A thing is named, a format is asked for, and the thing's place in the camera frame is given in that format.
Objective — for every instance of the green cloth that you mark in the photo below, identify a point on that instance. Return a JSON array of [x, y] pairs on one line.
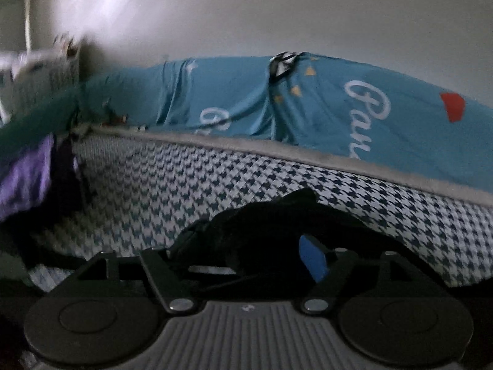
[[38, 115]]

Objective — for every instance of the dark cloth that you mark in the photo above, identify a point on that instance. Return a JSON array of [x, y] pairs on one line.
[[67, 177]]

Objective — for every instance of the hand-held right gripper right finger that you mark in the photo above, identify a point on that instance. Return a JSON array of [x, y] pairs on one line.
[[314, 258]]

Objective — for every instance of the black garment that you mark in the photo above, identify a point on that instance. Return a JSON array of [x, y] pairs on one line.
[[250, 235]]

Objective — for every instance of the purple cloth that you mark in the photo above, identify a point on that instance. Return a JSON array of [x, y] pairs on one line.
[[23, 177]]

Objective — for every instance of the teal printed blanket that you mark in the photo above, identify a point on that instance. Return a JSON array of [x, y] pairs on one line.
[[238, 92]]

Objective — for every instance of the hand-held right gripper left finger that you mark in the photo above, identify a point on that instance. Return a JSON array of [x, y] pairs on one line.
[[154, 269]]

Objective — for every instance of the white pipe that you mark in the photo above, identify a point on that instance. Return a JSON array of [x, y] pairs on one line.
[[28, 7]]

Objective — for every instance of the houndstooth bed mat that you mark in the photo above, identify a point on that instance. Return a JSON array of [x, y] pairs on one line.
[[192, 177]]

